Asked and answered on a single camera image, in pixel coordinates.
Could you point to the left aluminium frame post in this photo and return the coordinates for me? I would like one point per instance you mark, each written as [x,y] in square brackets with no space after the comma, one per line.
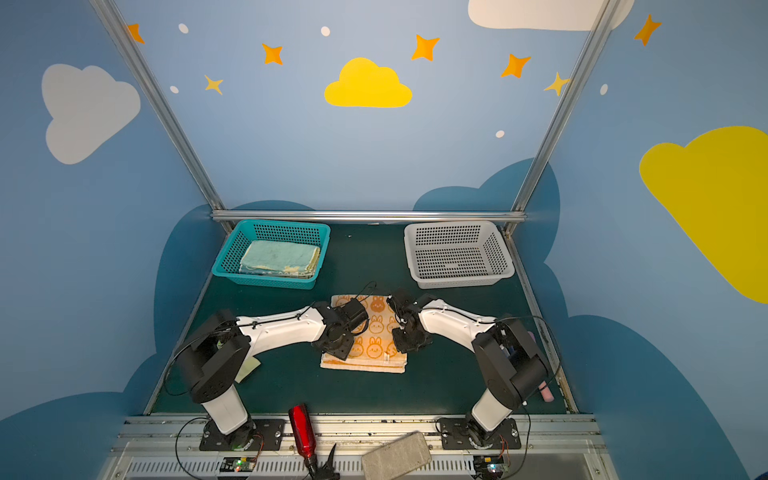
[113,21]

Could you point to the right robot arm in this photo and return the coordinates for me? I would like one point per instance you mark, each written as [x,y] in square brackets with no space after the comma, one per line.
[511,363]

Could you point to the right aluminium frame post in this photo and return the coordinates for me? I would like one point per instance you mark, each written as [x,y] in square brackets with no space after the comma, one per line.
[583,68]

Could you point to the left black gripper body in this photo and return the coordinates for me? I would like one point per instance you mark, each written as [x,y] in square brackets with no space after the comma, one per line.
[336,341]

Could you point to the grey sponge block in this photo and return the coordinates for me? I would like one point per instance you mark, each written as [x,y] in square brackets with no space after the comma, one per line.
[397,458]

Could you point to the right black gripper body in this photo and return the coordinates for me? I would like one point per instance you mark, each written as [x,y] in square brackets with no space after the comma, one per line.
[409,337]

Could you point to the orange patterned towel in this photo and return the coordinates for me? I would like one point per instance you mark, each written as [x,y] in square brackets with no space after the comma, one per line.
[373,349]

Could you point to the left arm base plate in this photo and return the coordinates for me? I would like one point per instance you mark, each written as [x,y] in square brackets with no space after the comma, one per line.
[267,433]

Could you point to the green circuit board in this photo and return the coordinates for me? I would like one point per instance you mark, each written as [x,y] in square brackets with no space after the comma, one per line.
[237,464]
[488,467]

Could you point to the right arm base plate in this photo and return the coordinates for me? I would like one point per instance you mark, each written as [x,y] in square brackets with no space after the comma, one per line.
[465,434]

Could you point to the aluminium frame post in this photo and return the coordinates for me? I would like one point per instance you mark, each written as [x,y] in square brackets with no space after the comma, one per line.
[113,21]
[583,68]

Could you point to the right green circuit board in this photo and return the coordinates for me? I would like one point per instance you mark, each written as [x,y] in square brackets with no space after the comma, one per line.
[488,467]

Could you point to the black clamp tool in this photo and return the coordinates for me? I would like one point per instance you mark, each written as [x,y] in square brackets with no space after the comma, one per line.
[326,471]

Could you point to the yellow-green towel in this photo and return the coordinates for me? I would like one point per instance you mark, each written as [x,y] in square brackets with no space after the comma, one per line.
[279,259]

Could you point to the yellow-green sticky paper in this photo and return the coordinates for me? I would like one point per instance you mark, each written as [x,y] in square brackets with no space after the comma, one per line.
[249,365]

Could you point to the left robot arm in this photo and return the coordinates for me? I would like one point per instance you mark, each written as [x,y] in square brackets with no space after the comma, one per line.
[212,359]

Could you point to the white plastic basket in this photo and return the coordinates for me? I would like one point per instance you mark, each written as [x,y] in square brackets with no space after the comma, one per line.
[456,254]

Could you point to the left green circuit board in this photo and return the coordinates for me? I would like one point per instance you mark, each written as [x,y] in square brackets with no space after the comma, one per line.
[237,464]

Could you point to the pink marker pen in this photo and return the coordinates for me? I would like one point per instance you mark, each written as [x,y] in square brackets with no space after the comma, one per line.
[545,392]

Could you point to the red metal bottle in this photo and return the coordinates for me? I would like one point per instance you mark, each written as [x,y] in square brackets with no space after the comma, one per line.
[303,432]

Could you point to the teal plastic basket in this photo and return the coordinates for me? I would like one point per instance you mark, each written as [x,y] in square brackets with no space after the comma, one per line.
[247,231]

